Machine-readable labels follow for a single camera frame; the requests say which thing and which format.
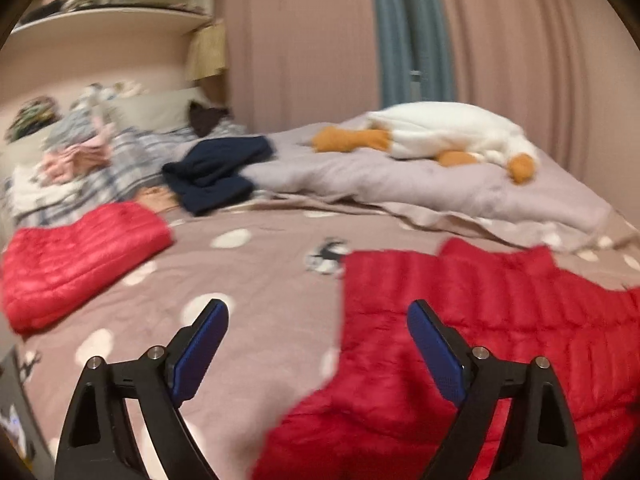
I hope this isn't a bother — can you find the pale yellow straw object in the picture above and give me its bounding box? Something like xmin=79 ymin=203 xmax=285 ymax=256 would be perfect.
xmin=186 ymin=20 xmax=228 ymax=81

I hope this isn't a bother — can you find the navy blue garment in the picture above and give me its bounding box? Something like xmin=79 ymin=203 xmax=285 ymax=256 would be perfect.
xmin=161 ymin=135 xmax=277 ymax=217

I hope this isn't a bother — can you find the blue-grey curtain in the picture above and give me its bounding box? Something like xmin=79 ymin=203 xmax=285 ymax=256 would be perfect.
xmin=369 ymin=0 xmax=457 ymax=108

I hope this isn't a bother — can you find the dark brown cloth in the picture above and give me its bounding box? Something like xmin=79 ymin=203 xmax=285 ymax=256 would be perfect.
xmin=188 ymin=101 xmax=231 ymax=138

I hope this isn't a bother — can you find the lilac duvet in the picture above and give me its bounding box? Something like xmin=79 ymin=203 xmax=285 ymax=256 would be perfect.
xmin=240 ymin=112 xmax=613 ymax=253

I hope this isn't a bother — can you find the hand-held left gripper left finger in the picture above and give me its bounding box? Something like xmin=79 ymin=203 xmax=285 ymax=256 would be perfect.
xmin=54 ymin=298 xmax=230 ymax=480

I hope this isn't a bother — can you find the peach patterned cloth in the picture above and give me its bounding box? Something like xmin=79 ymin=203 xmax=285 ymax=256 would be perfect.
xmin=137 ymin=186 xmax=181 ymax=211

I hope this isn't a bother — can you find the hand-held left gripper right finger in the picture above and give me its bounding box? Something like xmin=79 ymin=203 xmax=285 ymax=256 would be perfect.
xmin=406 ymin=299 xmax=583 ymax=480

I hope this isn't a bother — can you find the pale pillow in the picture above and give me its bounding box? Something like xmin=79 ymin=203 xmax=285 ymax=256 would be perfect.
xmin=102 ymin=87 xmax=211 ymax=133

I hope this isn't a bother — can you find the dark floral fabric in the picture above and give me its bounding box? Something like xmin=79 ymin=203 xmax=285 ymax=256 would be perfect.
xmin=5 ymin=96 xmax=61 ymax=141

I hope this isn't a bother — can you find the pink curtain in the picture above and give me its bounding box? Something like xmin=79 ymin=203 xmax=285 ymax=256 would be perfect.
xmin=432 ymin=0 xmax=640 ymax=201
xmin=215 ymin=0 xmax=383 ymax=133

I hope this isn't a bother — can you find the polka dot deer blanket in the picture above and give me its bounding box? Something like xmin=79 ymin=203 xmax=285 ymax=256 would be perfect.
xmin=0 ymin=200 xmax=640 ymax=480

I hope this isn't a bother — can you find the white goose plush toy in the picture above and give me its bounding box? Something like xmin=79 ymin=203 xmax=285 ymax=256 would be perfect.
xmin=312 ymin=101 xmax=538 ymax=185

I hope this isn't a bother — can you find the grey plaid cloth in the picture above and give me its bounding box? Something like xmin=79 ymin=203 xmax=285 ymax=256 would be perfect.
xmin=5 ymin=119 xmax=248 ymax=228

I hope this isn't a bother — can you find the cream wall shelf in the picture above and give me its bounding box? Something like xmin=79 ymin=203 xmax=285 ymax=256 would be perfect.
xmin=10 ymin=0 xmax=216 ymax=51

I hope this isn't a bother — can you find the red down jacket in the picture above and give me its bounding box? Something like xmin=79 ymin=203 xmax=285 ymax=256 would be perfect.
xmin=1 ymin=201 xmax=174 ymax=335
xmin=250 ymin=237 xmax=640 ymax=480

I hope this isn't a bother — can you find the pile of pink clothes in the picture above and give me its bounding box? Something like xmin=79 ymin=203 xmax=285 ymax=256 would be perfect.
xmin=37 ymin=130 xmax=118 ymax=186

